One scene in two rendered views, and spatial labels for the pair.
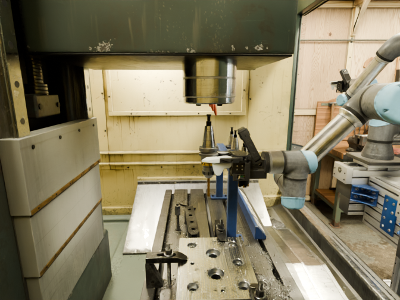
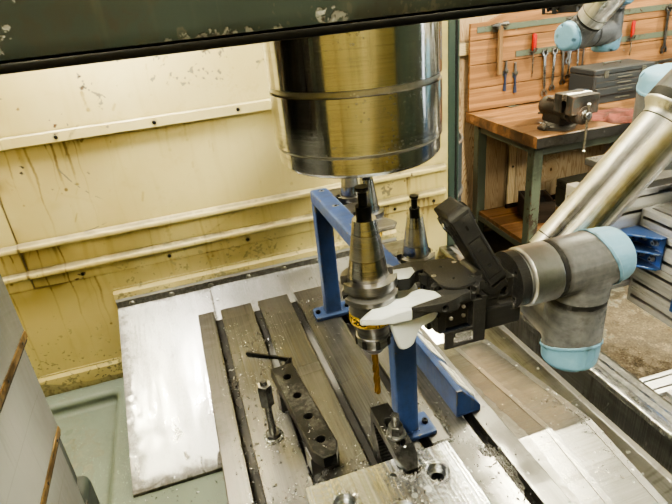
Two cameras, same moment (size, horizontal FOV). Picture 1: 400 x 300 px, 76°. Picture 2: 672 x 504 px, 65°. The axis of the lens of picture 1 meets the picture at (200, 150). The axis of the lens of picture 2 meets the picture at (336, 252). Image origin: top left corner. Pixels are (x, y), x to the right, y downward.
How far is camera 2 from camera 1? 34 cm
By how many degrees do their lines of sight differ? 18
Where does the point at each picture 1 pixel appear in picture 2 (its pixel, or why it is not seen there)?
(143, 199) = (143, 345)
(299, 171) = (598, 287)
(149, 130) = (117, 172)
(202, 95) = (362, 152)
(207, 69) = (373, 66)
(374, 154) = not seen: hidden behind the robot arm
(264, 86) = not seen: hidden behind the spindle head
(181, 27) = not seen: outside the picture
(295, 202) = (585, 358)
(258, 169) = (497, 302)
